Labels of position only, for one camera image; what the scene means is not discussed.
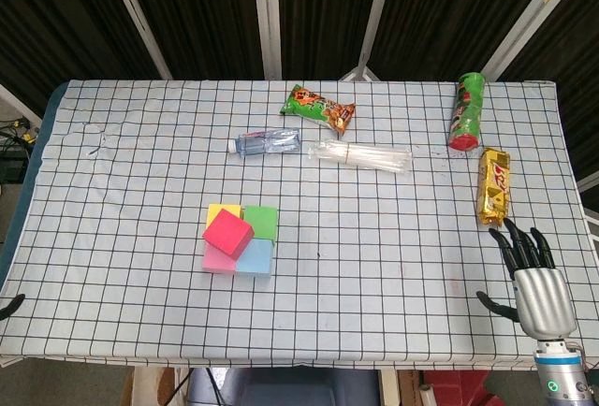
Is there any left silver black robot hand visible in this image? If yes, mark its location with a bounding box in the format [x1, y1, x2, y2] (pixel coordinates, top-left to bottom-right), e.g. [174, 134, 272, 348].
[0, 293, 26, 321]

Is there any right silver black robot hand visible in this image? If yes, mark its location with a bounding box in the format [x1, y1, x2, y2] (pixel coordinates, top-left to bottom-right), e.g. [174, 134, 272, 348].
[475, 217, 578, 341]

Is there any pink foam cube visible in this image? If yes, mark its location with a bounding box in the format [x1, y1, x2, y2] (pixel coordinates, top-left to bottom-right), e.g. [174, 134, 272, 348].
[201, 241, 241, 277]

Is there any red foam cube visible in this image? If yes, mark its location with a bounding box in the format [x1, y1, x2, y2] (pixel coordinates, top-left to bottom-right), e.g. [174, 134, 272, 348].
[201, 208, 256, 259]

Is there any light blue foam cube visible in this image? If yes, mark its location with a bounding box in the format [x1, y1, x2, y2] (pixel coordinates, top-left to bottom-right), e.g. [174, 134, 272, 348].
[234, 238, 275, 280]

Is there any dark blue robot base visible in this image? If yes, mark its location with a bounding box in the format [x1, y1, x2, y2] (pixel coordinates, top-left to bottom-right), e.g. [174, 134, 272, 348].
[186, 367, 381, 406]

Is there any gold foil snack pack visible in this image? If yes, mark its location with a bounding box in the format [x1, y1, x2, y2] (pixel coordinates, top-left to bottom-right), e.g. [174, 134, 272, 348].
[475, 147, 513, 226]

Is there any red object under table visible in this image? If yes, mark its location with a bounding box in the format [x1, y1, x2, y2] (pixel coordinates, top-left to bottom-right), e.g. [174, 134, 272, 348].
[422, 370, 489, 406]

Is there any dark blue table padding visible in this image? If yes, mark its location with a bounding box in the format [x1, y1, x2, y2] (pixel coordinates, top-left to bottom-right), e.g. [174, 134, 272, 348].
[0, 81, 67, 288]

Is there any white black checkered tablecloth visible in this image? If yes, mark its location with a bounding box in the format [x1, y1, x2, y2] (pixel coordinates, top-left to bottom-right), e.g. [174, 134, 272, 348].
[0, 79, 599, 372]

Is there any green chip can red lid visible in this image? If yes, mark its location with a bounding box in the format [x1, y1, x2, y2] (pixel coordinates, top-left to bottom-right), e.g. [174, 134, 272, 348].
[446, 71, 486, 152]

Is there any yellow foam cube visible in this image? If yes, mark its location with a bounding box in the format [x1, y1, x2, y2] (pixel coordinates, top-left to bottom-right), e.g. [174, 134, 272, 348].
[206, 203, 245, 239]

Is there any bagged white straws bundle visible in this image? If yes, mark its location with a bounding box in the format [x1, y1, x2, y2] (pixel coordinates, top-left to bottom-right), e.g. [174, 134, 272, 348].
[307, 139, 415, 175]

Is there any green foam cube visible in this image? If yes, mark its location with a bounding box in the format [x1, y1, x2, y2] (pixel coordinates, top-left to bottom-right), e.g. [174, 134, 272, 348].
[241, 205, 280, 244]

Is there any green orange snack bag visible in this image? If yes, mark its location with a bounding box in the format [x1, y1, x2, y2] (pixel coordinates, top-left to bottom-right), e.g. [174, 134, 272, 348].
[280, 83, 357, 138]

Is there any clear plastic water bottle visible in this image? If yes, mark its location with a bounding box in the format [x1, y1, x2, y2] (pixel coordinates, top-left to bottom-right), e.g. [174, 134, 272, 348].
[226, 128, 302, 158]

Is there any black equipment with cables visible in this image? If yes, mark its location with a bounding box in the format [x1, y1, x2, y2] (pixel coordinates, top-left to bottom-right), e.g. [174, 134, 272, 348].
[0, 115, 42, 183]

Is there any white slanted frame post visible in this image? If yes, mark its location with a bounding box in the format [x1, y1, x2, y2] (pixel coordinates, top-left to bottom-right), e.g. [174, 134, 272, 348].
[481, 0, 576, 82]
[101, 0, 174, 81]
[338, 0, 398, 82]

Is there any white double upright frame post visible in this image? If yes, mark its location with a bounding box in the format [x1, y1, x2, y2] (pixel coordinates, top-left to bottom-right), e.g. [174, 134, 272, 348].
[250, 0, 284, 81]

